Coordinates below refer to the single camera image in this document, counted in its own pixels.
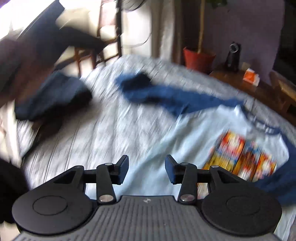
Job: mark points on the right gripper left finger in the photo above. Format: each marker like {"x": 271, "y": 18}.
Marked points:
{"x": 121, "y": 169}

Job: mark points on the black standing fan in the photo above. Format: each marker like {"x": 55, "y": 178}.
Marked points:
{"x": 134, "y": 23}

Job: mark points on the black flat screen television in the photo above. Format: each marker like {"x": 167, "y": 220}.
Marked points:
{"x": 284, "y": 62}

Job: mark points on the red plant pot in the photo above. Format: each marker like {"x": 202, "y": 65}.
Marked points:
{"x": 199, "y": 61}

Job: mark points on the plant trunk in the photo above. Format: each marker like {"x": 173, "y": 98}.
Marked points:
{"x": 201, "y": 33}

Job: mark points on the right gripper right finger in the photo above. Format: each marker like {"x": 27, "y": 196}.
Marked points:
{"x": 171, "y": 169}

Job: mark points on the beige curtain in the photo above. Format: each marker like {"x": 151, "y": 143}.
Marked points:
{"x": 167, "y": 30}

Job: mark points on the orange white tissue box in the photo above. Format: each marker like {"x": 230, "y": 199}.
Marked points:
{"x": 250, "y": 76}

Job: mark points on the silver quilted table cover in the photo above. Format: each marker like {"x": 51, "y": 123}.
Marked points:
{"x": 111, "y": 126}

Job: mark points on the blue raglan graphic shirt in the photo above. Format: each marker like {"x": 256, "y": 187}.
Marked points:
{"x": 196, "y": 129}

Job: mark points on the black cylindrical speaker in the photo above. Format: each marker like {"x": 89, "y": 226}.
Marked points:
{"x": 232, "y": 61}

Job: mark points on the wooden chair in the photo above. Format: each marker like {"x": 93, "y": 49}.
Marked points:
{"x": 109, "y": 31}

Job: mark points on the dark navy folded garment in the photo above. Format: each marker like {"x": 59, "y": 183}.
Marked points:
{"x": 56, "y": 96}

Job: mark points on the wooden TV cabinet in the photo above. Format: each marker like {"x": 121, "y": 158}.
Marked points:
{"x": 263, "y": 92}

